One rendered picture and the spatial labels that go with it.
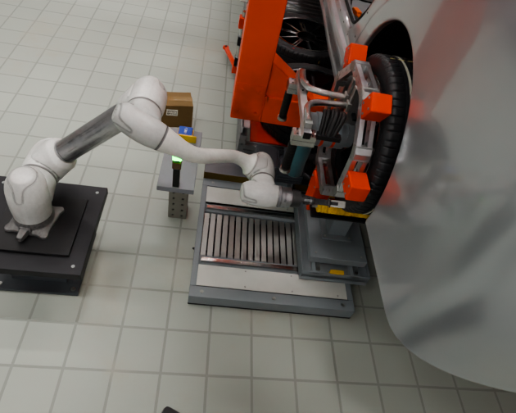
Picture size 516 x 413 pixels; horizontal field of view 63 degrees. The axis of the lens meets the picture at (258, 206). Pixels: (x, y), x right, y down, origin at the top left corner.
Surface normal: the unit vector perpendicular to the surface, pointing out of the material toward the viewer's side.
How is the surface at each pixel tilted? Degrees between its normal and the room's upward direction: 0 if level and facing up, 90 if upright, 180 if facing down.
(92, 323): 0
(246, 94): 90
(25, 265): 0
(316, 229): 0
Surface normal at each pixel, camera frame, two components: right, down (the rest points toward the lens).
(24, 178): 0.18, -0.59
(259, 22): 0.00, 0.75
